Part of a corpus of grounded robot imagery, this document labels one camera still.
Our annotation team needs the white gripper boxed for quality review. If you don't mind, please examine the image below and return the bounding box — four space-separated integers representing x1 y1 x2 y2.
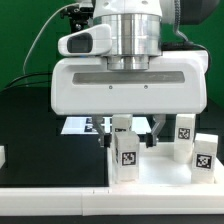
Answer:
51 24 208 148

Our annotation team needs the white sheet with markers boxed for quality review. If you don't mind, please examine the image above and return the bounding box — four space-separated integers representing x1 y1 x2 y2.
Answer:
61 117 151 135

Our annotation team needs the white fence wall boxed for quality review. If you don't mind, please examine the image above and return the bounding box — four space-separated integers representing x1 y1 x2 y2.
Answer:
0 185 224 216
0 146 5 169

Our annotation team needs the white front fence wall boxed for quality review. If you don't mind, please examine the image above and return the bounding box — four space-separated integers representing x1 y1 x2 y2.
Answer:
0 185 224 216

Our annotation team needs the black cable upper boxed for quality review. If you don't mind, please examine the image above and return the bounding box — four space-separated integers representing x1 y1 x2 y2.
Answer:
6 70 54 88

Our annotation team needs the black camera on stand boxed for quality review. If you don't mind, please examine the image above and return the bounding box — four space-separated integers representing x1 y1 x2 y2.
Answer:
60 0 94 18

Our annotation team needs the grey camera cable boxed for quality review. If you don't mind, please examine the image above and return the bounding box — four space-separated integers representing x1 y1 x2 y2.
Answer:
22 3 79 88

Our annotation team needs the black cable lower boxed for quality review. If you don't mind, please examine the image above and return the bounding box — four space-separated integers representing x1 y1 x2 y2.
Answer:
0 77 54 93

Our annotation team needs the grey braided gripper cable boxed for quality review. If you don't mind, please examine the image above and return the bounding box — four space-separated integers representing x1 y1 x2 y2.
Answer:
161 0 213 73

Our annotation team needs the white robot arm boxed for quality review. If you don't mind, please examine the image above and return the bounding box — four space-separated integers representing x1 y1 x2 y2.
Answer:
51 0 220 147

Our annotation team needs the white left fence wall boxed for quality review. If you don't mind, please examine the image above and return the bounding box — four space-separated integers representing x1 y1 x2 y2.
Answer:
0 146 5 169

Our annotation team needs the black cable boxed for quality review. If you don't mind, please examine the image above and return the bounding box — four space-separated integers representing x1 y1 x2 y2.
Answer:
0 77 54 93
6 70 54 88

